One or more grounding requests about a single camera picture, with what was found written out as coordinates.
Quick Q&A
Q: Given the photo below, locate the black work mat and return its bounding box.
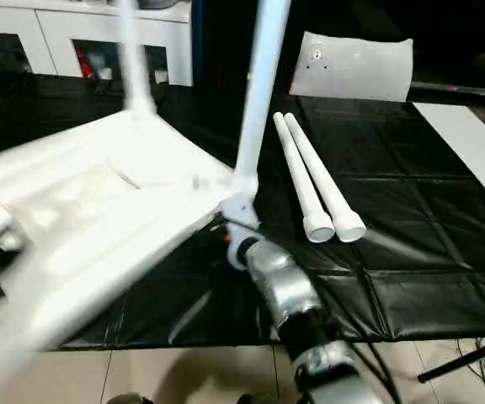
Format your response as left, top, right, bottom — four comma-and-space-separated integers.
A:
0, 72, 485, 353

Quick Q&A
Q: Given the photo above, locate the white flat board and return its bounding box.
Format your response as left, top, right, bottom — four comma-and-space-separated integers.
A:
413, 103, 485, 221

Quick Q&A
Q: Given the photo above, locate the black stand leg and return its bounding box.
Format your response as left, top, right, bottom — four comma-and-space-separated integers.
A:
417, 335, 485, 385

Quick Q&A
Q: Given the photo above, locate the white plastic bag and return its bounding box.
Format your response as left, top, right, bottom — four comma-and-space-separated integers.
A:
289, 31, 415, 104

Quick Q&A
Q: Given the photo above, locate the white cabinet with glass doors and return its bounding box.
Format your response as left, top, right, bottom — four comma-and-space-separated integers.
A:
0, 0, 195, 88

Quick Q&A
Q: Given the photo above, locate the white plastic table leg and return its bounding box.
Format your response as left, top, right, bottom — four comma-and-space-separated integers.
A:
111, 0, 160, 119
232, 0, 293, 184
284, 112, 368, 244
273, 112, 337, 244

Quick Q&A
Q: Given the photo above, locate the dark grey robot body part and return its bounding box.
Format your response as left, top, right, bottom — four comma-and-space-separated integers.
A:
106, 391, 156, 404

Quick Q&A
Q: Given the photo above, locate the white plastic table top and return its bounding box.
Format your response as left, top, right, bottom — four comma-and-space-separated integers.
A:
0, 108, 262, 373

